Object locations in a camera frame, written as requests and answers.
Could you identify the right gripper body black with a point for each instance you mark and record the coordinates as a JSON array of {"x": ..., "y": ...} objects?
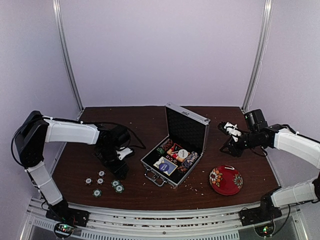
[{"x": 238, "y": 151}]

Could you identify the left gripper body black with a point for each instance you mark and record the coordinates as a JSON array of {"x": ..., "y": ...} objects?
[{"x": 109, "y": 160}]

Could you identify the white poker chip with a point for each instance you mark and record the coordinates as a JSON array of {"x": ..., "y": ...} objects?
[
  {"x": 100, "y": 181},
  {"x": 101, "y": 173},
  {"x": 88, "y": 181}
]

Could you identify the purple small blind button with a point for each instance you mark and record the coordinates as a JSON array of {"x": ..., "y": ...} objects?
[{"x": 164, "y": 167}]

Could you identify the aluminium poker case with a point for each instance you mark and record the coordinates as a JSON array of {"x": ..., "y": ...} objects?
[{"x": 173, "y": 159}]

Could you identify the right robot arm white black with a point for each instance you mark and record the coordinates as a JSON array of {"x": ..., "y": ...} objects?
[{"x": 282, "y": 138}]

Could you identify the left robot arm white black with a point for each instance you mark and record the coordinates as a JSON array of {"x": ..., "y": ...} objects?
[{"x": 32, "y": 140}]

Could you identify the green poker chip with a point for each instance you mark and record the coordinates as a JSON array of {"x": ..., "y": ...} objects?
[
  {"x": 97, "y": 193},
  {"x": 119, "y": 188},
  {"x": 115, "y": 183}
]

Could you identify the red floral plate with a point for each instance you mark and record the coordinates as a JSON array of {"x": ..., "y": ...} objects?
[{"x": 226, "y": 180}]

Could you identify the green chip stack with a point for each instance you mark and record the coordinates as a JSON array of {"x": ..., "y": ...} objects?
[{"x": 160, "y": 150}]

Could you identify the blue orange chip stack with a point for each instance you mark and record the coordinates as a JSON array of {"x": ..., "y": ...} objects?
[{"x": 188, "y": 162}]

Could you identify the red black chip stack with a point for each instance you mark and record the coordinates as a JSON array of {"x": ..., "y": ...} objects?
[{"x": 167, "y": 145}]

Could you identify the white dealer button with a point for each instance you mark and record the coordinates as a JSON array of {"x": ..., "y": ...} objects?
[{"x": 182, "y": 153}]

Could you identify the red playing card box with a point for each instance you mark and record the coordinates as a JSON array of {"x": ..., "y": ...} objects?
[{"x": 173, "y": 152}]

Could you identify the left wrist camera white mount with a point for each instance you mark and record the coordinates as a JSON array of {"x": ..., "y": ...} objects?
[{"x": 124, "y": 152}]

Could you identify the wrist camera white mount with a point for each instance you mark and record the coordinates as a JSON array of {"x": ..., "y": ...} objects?
[
  {"x": 230, "y": 129},
  {"x": 124, "y": 152}
]

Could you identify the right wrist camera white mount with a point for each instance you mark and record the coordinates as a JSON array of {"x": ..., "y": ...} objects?
[{"x": 230, "y": 129}]

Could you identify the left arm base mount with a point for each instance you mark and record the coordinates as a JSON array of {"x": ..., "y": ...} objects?
[{"x": 66, "y": 225}]

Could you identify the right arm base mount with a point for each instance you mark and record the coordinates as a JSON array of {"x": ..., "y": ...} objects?
[{"x": 263, "y": 221}]

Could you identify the front aluminium rail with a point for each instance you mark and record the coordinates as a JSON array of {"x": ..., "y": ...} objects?
[{"x": 222, "y": 223}]

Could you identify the right aluminium frame post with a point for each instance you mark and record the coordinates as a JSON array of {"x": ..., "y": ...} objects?
[{"x": 260, "y": 51}]

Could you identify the aluminium frame post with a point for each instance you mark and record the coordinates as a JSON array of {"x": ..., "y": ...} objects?
[
  {"x": 56, "y": 4},
  {"x": 260, "y": 51}
]

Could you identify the left aluminium frame post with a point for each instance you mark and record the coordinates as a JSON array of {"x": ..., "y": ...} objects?
[{"x": 56, "y": 4}]

